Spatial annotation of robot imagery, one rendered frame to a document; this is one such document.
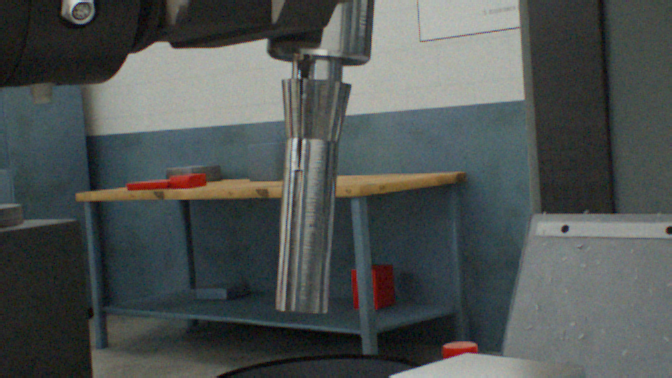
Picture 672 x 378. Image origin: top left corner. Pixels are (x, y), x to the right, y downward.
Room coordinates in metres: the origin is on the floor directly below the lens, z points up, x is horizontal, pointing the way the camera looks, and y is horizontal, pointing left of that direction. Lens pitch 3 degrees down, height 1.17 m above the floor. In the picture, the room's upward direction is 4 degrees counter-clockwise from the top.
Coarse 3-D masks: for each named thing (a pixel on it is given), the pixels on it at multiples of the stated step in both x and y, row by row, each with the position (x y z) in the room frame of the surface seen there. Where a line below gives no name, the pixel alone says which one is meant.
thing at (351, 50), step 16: (304, 32) 0.51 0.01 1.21; (320, 32) 0.51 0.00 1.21; (336, 32) 0.51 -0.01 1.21; (272, 48) 0.52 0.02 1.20; (288, 48) 0.51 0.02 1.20; (304, 48) 0.51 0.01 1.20; (320, 48) 0.51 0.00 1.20; (336, 48) 0.51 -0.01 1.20; (352, 48) 0.52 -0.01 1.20; (368, 48) 0.53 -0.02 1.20; (352, 64) 0.54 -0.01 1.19
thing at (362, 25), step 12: (360, 0) 0.52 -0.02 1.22; (372, 0) 0.53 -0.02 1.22; (336, 12) 0.51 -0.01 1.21; (348, 12) 0.52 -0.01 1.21; (360, 12) 0.52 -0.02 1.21; (372, 12) 0.53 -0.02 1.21; (336, 24) 0.51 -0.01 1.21; (348, 24) 0.51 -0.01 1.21; (360, 24) 0.52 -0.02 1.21; (372, 24) 0.53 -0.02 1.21; (372, 36) 0.53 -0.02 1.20
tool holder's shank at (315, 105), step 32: (320, 64) 0.52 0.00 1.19; (288, 96) 0.52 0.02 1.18; (320, 96) 0.52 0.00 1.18; (288, 128) 0.53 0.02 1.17; (320, 128) 0.52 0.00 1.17; (288, 160) 0.52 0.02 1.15; (320, 160) 0.52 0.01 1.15; (288, 192) 0.52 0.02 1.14; (320, 192) 0.52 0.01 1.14; (288, 224) 0.52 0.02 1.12; (320, 224) 0.52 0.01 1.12; (288, 256) 0.52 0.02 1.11; (320, 256) 0.52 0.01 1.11; (288, 288) 0.52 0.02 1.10; (320, 288) 0.52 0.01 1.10
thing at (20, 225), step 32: (0, 224) 0.81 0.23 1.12; (32, 224) 0.83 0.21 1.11; (64, 224) 0.84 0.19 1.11; (0, 256) 0.79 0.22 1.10; (32, 256) 0.82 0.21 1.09; (64, 256) 0.84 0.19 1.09; (0, 288) 0.79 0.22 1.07; (32, 288) 0.81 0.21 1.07; (64, 288) 0.84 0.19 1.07; (0, 320) 0.79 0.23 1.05; (32, 320) 0.81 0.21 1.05; (64, 320) 0.83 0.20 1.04; (0, 352) 0.79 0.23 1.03; (32, 352) 0.81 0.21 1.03; (64, 352) 0.83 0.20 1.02
